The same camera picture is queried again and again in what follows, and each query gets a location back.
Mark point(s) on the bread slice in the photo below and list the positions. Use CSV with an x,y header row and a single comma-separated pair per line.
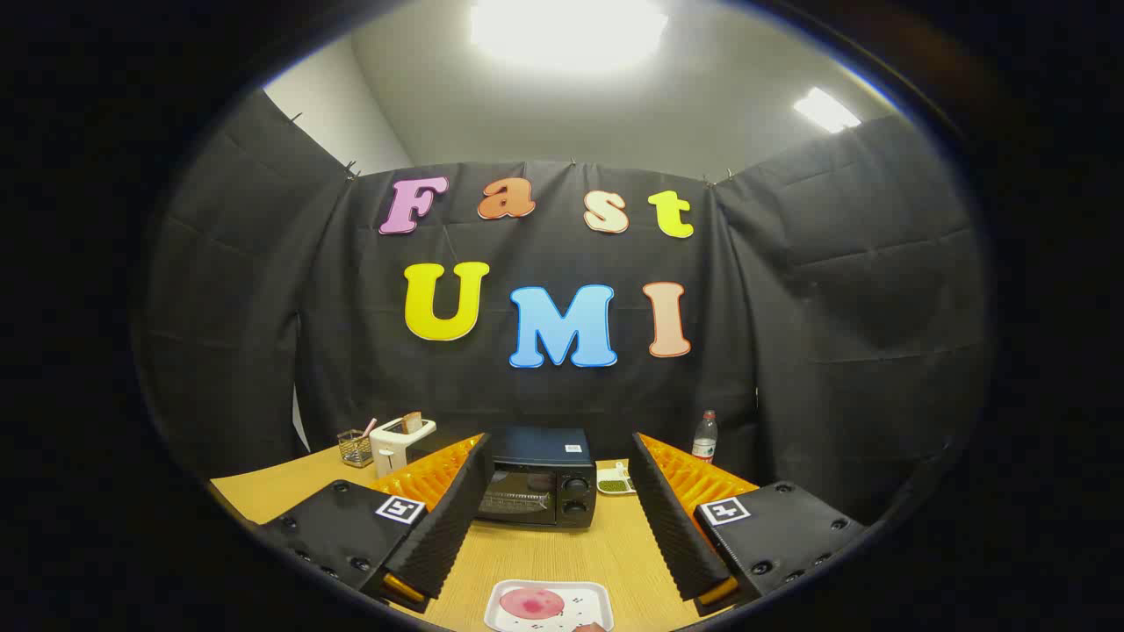
x,y
412,423

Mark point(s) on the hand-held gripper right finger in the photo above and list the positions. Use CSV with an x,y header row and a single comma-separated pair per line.
x,y
672,527

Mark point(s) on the white pop-up toaster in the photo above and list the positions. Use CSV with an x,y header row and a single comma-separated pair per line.
x,y
391,448

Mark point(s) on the small ceiling light panel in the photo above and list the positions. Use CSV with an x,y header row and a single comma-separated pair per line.
x,y
825,110

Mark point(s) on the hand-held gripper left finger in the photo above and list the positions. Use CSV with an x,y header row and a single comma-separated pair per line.
x,y
448,527

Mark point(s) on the black toaster oven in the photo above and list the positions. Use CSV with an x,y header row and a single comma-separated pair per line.
x,y
544,456

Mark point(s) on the white square food tray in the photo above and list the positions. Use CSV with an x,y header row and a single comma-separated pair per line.
x,y
588,601

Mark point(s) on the large ceiling light panel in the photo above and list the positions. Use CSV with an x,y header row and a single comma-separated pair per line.
x,y
571,31

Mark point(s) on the small white dish of beans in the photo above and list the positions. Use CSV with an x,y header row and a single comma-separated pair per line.
x,y
615,484

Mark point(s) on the clear plastic water bottle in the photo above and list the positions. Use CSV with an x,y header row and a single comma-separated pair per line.
x,y
705,443

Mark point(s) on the pink ham slice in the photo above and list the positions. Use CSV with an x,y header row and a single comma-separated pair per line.
x,y
531,603

